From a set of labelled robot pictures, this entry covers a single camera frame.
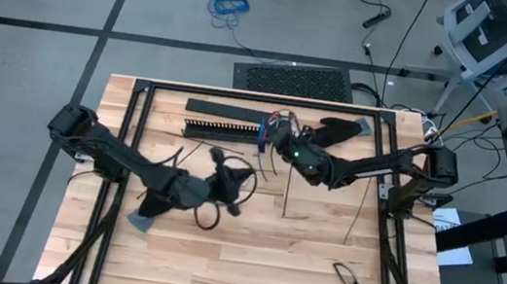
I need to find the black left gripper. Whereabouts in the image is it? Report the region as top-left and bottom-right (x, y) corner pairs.
(165, 141), (259, 219)

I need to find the white paper sheet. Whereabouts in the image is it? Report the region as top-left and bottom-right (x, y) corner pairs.
(426, 204), (480, 270)

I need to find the blue coiled floor cable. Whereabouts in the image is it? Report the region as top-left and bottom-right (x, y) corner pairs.
(184, 0), (273, 64)

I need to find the black slotted cable duct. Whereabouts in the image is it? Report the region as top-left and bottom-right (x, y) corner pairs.
(181, 115), (268, 148)

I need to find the brown zip tie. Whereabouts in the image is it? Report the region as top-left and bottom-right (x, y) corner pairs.
(342, 174), (373, 249)

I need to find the black flat duct cover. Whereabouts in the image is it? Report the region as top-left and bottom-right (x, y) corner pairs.
(184, 97), (278, 127)

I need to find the yellow hanging cable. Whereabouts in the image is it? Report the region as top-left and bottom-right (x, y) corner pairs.
(438, 103), (499, 143)

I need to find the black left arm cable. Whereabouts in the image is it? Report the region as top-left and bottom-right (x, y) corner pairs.
(190, 150), (262, 237)

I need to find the black zip tie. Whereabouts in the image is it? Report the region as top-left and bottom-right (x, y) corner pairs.
(135, 131), (206, 208)
(164, 130), (246, 156)
(281, 164), (295, 218)

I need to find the white cable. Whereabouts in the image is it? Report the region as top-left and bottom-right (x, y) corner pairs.
(252, 150), (273, 183)

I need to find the black power strip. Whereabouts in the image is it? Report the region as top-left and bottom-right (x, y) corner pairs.
(361, 7), (392, 32)

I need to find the black glove with grey cuff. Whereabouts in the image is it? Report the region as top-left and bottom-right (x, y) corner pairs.
(127, 188), (179, 237)
(309, 111), (376, 155)

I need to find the black hanging cable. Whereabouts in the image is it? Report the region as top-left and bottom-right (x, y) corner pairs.
(380, 0), (434, 111)
(436, 0), (507, 146)

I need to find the bundle of coloured cables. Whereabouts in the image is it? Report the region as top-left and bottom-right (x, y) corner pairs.
(267, 108), (306, 134)

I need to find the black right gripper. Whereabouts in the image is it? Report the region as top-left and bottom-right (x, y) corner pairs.
(268, 120), (343, 189)

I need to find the grey office chair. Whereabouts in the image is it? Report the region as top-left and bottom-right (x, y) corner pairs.
(397, 0), (507, 125)

